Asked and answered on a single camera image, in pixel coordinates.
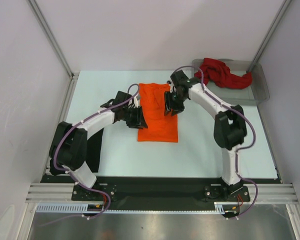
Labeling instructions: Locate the left aluminium corner post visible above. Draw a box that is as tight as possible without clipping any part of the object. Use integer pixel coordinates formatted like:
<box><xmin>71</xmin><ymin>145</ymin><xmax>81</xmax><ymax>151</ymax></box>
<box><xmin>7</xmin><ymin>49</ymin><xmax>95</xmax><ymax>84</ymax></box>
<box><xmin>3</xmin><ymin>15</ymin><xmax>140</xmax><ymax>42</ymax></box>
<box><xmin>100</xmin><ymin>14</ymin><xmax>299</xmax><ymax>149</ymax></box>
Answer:
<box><xmin>26</xmin><ymin>0</ymin><xmax>74</xmax><ymax>79</ymax></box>

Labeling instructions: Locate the aluminium corner post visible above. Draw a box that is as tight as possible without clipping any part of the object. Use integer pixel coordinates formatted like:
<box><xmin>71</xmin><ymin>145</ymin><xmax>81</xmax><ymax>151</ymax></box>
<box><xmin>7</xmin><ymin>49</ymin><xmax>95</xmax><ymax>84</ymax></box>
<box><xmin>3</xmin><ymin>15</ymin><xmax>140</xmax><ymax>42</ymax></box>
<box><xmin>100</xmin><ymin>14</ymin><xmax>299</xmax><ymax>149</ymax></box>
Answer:
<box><xmin>247</xmin><ymin>0</ymin><xmax>294</xmax><ymax>72</ymax></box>
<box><xmin>26</xmin><ymin>0</ymin><xmax>74</xmax><ymax>79</ymax></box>

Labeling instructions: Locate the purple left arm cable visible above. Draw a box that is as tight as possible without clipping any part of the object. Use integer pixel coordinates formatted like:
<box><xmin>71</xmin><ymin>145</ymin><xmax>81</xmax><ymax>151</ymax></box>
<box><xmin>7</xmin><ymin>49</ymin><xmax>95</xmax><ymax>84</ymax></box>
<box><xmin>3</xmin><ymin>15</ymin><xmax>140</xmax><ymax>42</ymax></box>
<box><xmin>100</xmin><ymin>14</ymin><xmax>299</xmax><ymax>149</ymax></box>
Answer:
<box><xmin>52</xmin><ymin>83</ymin><xmax>142</xmax><ymax>191</ymax></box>

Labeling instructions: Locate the white slotted cable duct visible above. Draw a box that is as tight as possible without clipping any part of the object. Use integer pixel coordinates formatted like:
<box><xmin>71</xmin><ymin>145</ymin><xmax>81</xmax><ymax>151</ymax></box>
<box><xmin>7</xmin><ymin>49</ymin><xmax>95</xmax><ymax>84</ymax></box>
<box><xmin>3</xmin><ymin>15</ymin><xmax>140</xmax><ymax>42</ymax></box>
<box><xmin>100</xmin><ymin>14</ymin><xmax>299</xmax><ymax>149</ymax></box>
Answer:
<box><xmin>35</xmin><ymin>203</ymin><xmax>238</xmax><ymax>215</ymax></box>

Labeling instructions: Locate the right aluminium corner post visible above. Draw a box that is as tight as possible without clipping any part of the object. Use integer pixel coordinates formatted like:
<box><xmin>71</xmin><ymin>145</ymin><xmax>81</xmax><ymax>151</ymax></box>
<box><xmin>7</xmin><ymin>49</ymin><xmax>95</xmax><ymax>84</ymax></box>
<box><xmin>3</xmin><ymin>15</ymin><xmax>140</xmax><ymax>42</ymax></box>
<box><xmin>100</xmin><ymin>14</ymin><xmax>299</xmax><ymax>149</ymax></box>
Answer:
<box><xmin>247</xmin><ymin>0</ymin><xmax>294</xmax><ymax>72</ymax></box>

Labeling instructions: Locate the red t-shirt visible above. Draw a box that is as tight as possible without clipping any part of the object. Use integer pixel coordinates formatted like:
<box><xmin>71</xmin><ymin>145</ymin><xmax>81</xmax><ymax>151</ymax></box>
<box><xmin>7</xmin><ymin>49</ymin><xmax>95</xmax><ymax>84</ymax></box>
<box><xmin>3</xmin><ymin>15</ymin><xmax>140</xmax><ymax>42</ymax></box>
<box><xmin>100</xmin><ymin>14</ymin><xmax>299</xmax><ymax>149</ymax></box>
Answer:
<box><xmin>199</xmin><ymin>58</ymin><xmax>253</xmax><ymax>90</ymax></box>

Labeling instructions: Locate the clear plastic bin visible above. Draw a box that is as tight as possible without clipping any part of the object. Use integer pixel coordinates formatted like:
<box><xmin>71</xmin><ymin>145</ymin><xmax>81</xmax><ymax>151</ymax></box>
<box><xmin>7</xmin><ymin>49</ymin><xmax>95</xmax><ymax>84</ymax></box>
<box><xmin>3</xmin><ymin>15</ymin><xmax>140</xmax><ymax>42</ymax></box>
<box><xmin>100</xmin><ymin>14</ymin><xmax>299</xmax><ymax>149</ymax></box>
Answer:
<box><xmin>191</xmin><ymin>57</ymin><xmax>270</xmax><ymax>106</ymax></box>

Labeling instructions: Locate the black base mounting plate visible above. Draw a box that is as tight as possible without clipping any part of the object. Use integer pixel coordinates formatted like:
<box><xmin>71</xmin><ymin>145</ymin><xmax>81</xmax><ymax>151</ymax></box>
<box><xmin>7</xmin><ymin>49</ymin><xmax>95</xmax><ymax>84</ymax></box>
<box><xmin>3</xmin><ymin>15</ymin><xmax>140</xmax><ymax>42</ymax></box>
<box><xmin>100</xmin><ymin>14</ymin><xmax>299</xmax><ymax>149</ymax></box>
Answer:
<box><xmin>40</xmin><ymin>175</ymin><xmax>280</xmax><ymax>211</ymax></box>

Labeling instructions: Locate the folded black t-shirt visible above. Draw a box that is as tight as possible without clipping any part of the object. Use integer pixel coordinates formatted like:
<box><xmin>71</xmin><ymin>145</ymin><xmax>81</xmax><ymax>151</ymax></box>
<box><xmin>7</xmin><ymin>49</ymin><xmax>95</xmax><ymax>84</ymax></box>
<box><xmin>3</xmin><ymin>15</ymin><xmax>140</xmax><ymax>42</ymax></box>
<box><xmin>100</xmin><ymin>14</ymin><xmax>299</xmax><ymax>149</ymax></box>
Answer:
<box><xmin>49</xmin><ymin>128</ymin><xmax>105</xmax><ymax>176</ymax></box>

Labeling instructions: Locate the orange t-shirt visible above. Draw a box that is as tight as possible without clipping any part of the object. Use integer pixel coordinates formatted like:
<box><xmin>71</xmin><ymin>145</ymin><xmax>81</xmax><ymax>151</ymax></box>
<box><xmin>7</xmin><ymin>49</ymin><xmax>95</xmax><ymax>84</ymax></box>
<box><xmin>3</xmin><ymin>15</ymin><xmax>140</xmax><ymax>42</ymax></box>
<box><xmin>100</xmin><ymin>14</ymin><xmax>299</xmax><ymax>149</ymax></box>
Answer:
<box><xmin>137</xmin><ymin>83</ymin><xmax>179</xmax><ymax>143</ymax></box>

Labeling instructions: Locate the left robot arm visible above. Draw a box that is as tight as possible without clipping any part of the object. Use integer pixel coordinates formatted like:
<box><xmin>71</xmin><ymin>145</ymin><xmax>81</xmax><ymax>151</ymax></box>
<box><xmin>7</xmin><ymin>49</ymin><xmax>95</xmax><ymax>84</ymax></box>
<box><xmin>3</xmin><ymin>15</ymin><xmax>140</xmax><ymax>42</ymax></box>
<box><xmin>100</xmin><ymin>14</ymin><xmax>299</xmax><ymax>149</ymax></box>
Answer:
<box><xmin>49</xmin><ymin>91</ymin><xmax>148</xmax><ymax>200</ymax></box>

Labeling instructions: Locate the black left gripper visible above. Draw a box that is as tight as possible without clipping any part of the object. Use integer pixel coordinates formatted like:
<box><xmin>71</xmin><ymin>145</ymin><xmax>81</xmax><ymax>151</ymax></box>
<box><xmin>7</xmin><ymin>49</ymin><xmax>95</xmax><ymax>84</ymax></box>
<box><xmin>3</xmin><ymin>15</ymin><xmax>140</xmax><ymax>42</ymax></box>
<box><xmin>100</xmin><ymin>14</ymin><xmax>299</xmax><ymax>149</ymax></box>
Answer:
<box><xmin>122</xmin><ymin>105</ymin><xmax>148</xmax><ymax>130</ymax></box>

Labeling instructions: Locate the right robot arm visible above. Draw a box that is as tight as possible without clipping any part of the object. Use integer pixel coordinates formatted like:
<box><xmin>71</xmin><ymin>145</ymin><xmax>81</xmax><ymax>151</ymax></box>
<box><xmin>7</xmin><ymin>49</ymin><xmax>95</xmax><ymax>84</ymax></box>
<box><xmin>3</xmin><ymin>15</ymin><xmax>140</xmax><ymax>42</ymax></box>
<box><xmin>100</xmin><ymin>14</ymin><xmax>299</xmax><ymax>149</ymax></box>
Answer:
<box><xmin>164</xmin><ymin>70</ymin><xmax>247</xmax><ymax>201</ymax></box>

